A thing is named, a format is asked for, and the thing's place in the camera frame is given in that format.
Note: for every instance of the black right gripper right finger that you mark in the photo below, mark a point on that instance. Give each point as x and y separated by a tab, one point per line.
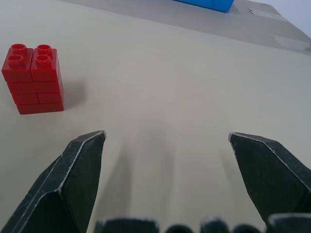
269	179

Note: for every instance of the blue plastic box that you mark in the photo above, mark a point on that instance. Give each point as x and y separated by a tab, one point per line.
209	3

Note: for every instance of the red toy brick stack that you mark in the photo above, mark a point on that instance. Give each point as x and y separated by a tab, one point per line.
34	80

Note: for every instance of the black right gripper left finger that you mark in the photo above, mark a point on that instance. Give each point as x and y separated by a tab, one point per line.
65	184

